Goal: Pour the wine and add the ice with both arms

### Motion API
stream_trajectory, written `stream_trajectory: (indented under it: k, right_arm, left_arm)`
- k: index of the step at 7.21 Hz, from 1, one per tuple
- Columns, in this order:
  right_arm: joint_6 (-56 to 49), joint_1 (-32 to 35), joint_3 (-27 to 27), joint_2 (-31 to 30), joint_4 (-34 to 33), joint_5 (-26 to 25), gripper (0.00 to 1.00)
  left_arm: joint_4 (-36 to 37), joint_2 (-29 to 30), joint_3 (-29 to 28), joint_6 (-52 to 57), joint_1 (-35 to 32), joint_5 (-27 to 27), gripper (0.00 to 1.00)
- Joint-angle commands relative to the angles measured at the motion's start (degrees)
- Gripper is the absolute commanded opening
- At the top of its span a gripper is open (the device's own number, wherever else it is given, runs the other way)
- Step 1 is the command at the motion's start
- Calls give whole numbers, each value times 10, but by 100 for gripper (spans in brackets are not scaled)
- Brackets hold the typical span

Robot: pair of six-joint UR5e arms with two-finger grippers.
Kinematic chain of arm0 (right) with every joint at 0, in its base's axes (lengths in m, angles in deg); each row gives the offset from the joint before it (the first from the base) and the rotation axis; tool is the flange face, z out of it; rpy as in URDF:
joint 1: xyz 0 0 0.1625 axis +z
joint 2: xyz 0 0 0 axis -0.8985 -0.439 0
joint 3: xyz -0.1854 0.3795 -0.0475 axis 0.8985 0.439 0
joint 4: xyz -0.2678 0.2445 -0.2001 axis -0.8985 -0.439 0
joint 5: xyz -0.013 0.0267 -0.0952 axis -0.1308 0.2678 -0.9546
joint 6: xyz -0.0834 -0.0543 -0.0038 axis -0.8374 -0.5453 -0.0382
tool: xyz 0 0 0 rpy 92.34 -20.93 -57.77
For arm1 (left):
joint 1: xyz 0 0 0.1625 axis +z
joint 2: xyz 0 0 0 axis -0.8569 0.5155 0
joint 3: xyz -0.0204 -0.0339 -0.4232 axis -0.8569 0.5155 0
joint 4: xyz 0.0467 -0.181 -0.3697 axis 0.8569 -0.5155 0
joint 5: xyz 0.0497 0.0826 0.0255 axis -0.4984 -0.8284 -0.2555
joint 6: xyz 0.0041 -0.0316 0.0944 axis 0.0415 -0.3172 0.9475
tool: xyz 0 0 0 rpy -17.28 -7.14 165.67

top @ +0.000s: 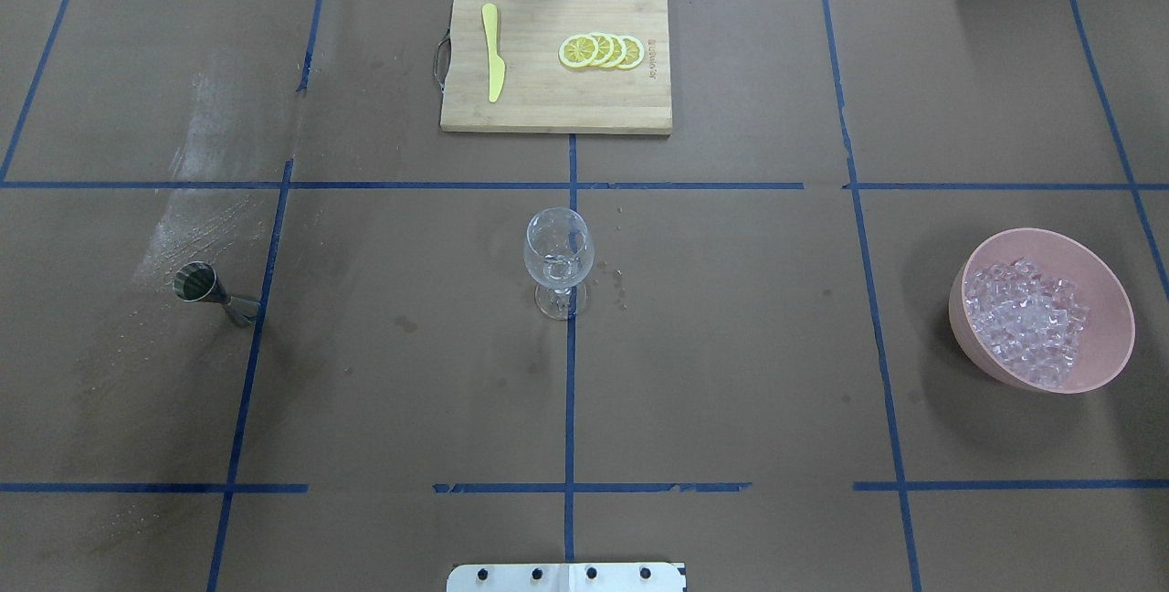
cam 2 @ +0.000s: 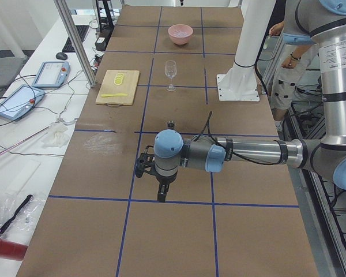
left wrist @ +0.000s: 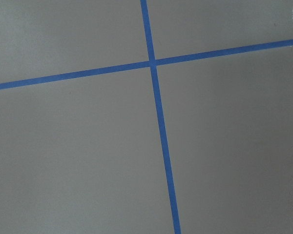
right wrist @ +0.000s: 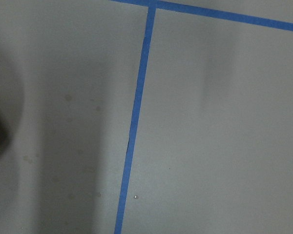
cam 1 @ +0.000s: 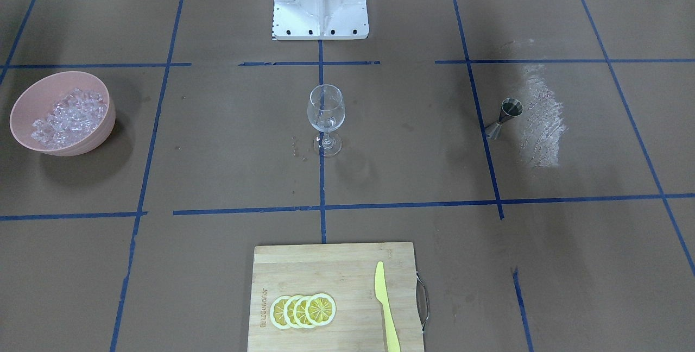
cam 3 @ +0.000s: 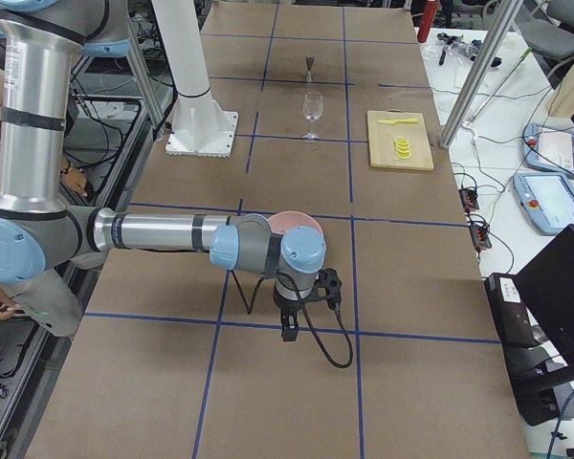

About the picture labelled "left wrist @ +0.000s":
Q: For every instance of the long blue tape strip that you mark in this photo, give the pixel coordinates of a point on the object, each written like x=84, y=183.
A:
x=160, y=118

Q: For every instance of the crossing blue tape strip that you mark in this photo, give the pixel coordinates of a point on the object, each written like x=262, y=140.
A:
x=145, y=64

